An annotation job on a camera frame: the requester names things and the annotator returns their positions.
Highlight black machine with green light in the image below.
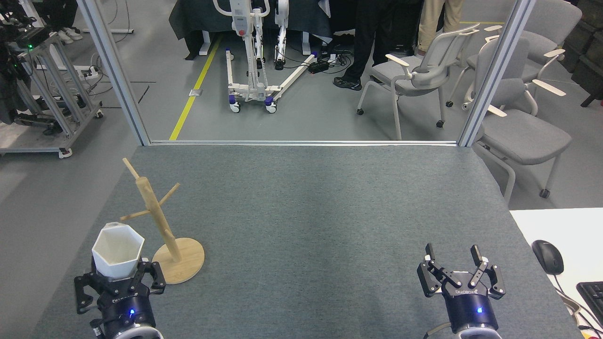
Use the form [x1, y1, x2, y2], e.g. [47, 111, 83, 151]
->
[0, 0, 51, 125]

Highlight black computer mouse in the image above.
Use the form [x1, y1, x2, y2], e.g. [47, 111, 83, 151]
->
[532, 240, 564, 275]

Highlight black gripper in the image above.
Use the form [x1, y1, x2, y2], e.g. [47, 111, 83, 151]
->
[74, 260, 166, 338]
[417, 243, 506, 334]

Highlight person in beige trousers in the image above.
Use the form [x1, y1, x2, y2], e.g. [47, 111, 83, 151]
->
[416, 0, 464, 53]

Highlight black storage crates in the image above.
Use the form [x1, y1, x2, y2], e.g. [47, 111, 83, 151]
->
[563, 0, 603, 108]

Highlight wooden cup rack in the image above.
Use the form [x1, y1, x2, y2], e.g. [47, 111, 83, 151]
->
[120, 158, 205, 285]

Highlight person in black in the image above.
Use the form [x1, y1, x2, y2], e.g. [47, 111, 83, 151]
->
[333, 0, 396, 91]

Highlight black mouse cable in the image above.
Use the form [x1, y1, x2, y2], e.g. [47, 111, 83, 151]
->
[552, 274, 603, 330]

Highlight white hexagonal cup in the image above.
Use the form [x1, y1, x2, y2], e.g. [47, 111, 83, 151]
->
[91, 222, 145, 282]

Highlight white stand on wheels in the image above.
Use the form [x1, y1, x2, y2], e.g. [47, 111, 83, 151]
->
[212, 0, 317, 114]

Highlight silver aluminium post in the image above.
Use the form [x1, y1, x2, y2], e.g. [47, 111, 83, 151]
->
[458, 0, 538, 147]
[77, 0, 151, 146]

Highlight grey padded chair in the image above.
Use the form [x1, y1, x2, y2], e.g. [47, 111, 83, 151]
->
[464, 37, 573, 203]
[445, 0, 583, 109]

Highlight black box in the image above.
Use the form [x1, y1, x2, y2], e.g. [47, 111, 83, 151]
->
[395, 5, 421, 55]

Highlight person with white shoes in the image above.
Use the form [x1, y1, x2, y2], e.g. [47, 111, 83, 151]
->
[47, 0, 83, 44]

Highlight black keyboard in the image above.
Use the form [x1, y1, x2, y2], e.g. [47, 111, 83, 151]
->
[576, 282, 603, 325]

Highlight silver metal cart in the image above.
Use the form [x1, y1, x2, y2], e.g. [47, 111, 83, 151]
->
[0, 31, 104, 159]

